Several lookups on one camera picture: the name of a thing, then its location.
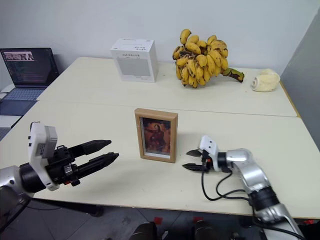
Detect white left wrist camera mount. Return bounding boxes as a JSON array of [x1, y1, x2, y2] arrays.
[[27, 121, 60, 192]]

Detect white cardboard box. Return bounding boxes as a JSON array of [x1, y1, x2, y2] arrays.
[[109, 37, 159, 83]]

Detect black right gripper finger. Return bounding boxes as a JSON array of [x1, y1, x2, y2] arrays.
[[182, 163, 204, 172], [185, 149, 203, 158]]

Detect dark open laptop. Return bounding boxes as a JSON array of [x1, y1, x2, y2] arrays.
[[0, 47, 61, 117]]

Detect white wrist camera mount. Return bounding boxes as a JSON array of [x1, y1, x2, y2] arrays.
[[198, 135, 221, 172], [27, 121, 60, 192]]

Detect black table foot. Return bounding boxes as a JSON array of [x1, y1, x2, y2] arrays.
[[31, 196, 105, 218]]

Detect grey partition panel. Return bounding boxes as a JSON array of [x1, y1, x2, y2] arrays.
[[279, 6, 320, 154]]

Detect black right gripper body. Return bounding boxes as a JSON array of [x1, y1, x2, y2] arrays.
[[199, 149, 213, 174]]

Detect yellow banana bunch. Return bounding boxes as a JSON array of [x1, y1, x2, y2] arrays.
[[172, 28, 246, 89]]

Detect dark rounded shape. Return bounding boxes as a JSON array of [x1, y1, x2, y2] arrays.
[[134, 221, 159, 240], [194, 220, 221, 240]]

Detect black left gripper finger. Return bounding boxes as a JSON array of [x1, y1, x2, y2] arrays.
[[68, 139, 113, 157], [74, 151, 120, 179]]

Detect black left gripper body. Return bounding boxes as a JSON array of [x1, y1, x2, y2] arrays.
[[46, 144, 81, 187]]

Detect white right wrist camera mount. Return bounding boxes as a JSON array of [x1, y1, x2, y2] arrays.
[[198, 135, 221, 172]]

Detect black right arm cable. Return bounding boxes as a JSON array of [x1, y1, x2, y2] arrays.
[[200, 159, 253, 202]]

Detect wooden picture frame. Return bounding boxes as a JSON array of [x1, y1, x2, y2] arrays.
[[134, 107, 179, 164]]

